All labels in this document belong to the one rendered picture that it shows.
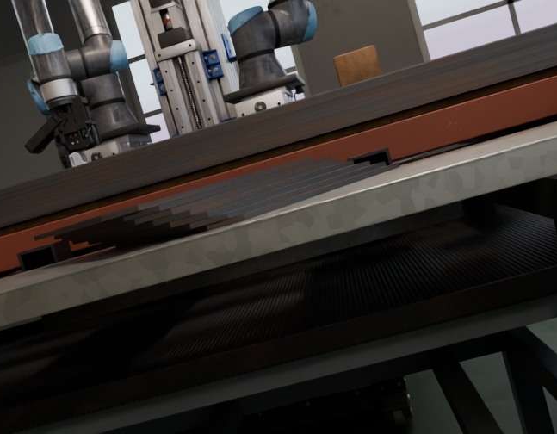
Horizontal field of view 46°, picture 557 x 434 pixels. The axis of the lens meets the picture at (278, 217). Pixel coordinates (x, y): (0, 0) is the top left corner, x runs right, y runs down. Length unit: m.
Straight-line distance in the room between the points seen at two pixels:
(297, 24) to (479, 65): 1.19
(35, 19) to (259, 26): 0.63
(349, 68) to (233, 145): 0.20
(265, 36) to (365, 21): 2.79
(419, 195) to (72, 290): 0.31
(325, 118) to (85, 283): 0.41
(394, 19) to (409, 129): 3.90
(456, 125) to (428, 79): 0.07
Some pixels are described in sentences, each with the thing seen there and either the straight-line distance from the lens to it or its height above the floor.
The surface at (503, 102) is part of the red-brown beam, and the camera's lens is 0.89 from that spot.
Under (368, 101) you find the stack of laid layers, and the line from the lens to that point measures 0.86.
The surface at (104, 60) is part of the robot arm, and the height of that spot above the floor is 1.16.
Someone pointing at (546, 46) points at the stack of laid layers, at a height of 0.84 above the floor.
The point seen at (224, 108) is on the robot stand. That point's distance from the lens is 2.16.
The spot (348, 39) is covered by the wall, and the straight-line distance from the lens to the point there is 4.73.
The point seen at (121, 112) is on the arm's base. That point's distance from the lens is 2.08.
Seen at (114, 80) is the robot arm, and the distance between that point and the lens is 2.12.
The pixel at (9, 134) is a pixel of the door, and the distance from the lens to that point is 5.37.
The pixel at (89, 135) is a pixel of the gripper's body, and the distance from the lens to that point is 1.54.
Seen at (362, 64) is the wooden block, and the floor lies 0.89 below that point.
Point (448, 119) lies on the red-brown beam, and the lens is 0.87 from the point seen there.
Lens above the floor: 0.78
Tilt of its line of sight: 4 degrees down
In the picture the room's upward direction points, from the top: 16 degrees counter-clockwise
